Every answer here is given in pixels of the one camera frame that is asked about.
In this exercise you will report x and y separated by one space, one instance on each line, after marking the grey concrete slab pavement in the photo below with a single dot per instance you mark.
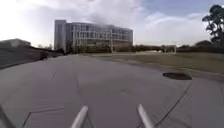
110 86

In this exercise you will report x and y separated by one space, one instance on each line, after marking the large glass grid building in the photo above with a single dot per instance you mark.
93 35

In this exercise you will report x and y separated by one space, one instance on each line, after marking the robot's own part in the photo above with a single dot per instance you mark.
80 116
145 116

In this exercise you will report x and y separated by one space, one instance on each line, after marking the round dark manhole cover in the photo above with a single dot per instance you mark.
177 76

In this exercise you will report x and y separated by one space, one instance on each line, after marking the dry grass field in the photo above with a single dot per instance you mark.
186 61

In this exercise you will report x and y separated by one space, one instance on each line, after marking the row of trees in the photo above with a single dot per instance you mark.
196 47

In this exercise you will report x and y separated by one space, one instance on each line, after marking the dark sloped bank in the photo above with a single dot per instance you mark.
16 55

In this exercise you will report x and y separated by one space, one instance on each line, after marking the low pale building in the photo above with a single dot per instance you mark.
15 42

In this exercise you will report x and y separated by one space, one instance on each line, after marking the tall dark tree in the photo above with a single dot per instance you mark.
216 23

